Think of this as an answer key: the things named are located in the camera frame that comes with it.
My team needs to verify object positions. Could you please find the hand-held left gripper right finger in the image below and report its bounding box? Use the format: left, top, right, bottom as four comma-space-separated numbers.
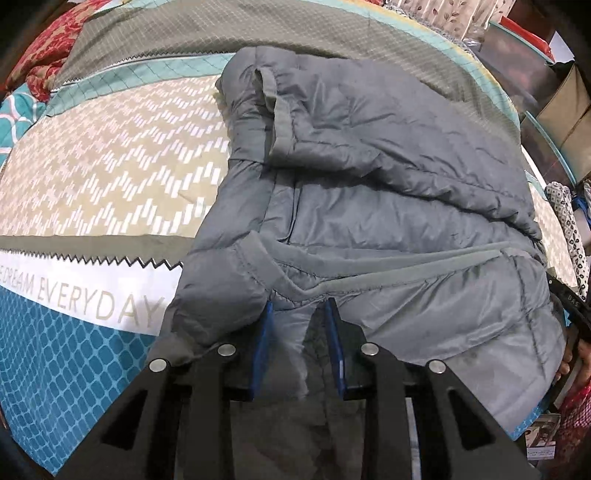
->
323, 298, 542, 480

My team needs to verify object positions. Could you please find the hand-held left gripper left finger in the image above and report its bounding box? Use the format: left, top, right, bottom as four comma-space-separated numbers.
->
58, 300, 276, 480

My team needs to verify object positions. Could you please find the grey puffer jacket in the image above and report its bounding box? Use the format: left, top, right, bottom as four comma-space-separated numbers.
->
159, 45, 570, 480

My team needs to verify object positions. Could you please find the person's right hand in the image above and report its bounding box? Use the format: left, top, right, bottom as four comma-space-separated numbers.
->
554, 339, 591, 385

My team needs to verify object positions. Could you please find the white black-printed cloth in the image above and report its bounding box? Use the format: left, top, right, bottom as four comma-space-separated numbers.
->
545, 181, 590, 302

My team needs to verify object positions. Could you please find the person's red patterned clothing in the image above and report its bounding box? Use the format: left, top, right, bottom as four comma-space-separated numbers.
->
558, 376, 591, 430

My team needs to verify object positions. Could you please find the printed cardboard box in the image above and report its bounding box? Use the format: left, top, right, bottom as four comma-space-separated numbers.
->
524, 412, 562, 461

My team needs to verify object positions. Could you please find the patterned bed sheet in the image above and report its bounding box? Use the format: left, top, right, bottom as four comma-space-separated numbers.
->
0, 0, 583, 477

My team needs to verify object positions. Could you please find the floral curtain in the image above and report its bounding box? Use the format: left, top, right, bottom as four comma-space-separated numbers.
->
383, 0, 517, 38

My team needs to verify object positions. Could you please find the teal patterned pillow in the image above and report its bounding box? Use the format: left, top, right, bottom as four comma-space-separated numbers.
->
0, 83, 48, 172

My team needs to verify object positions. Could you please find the red floral pillow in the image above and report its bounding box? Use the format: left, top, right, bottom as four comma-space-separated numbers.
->
11, 0, 112, 104

